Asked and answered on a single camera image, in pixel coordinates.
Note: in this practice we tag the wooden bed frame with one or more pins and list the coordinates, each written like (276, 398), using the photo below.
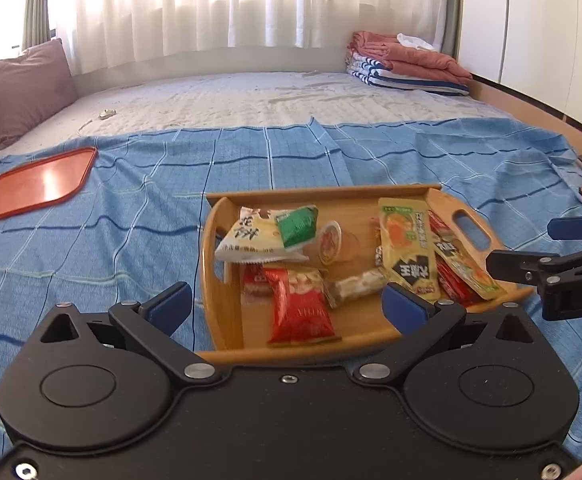
(546, 110)

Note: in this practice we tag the grey green curtain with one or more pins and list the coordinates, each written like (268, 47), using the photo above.
(36, 5)

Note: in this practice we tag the blue plaid bed sheet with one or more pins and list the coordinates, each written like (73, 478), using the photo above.
(121, 260)

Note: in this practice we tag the folded pink blanket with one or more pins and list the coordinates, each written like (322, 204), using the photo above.
(421, 60)

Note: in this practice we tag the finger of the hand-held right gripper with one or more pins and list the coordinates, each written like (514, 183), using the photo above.
(571, 227)
(516, 265)

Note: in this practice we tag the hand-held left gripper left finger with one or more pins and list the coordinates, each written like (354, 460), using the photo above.
(168, 305)

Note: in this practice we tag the small red biscuit packet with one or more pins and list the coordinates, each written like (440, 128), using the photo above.
(256, 282)

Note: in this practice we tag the folded blue striped blanket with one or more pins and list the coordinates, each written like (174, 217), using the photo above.
(396, 80)

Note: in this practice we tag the purple pillow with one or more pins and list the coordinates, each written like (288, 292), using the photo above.
(21, 90)

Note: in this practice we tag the large red snack packet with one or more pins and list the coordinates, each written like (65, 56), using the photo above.
(301, 315)

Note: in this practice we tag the white mattress pad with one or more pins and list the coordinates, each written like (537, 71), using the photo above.
(271, 100)

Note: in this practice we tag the white folded cloth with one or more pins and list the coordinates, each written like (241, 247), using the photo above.
(413, 41)

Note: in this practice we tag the red plastic tray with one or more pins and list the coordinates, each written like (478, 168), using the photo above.
(36, 185)

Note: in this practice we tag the white curtain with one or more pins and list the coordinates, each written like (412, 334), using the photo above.
(221, 5)

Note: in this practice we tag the white snack packet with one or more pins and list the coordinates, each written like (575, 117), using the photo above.
(251, 240)

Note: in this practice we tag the yellow packet with orange picture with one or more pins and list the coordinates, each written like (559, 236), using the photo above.
(476, 275)

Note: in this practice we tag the long red snack packet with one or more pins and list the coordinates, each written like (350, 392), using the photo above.
(453, 285)

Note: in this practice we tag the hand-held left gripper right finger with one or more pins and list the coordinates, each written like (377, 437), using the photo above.
(406, 307)

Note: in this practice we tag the small jelly cup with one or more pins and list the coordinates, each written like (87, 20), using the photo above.
(330, 242)

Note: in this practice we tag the small green snack packet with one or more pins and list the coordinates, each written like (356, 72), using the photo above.
(296, 227)

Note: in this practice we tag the green orange snack sachet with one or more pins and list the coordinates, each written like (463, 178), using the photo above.
(403, 230)

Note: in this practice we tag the clear beige biscuit packet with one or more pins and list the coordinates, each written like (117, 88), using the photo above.
(356, 287)

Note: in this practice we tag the white wardrobe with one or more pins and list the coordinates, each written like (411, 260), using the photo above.
(546, 20)

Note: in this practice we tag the wooden serving tray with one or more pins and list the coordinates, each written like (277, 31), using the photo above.
(361, 320)

